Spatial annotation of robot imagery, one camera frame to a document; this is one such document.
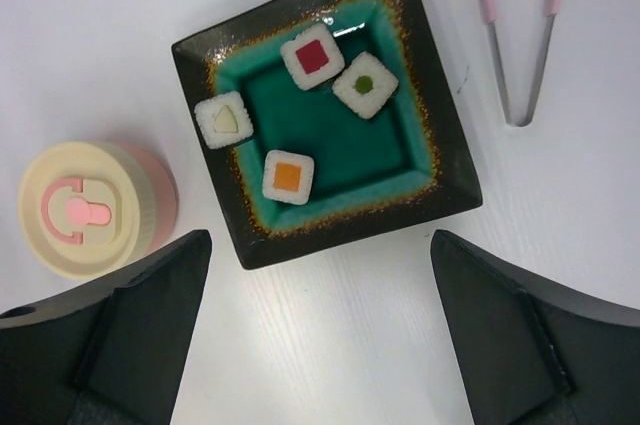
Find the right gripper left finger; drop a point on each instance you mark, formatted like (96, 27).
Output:
(110, 351)

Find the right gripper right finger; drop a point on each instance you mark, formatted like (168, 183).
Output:
(533, 351)

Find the cream lid with pink handle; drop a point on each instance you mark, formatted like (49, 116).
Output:
(87, 208)

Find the pink round lunch box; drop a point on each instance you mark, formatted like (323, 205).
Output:
(165, 195)

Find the pink handled metal tongs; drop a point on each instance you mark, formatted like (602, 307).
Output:
(519, 34)

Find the orange centre sushi piece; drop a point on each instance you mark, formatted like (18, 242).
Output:
(288, 177)

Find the white sushi piece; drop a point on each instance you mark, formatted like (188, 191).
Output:
(223, 120)

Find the green centre sushi piece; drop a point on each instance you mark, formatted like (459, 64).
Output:
(365, 86)

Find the red centre sushi piece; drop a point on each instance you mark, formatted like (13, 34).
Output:
(312, 57)

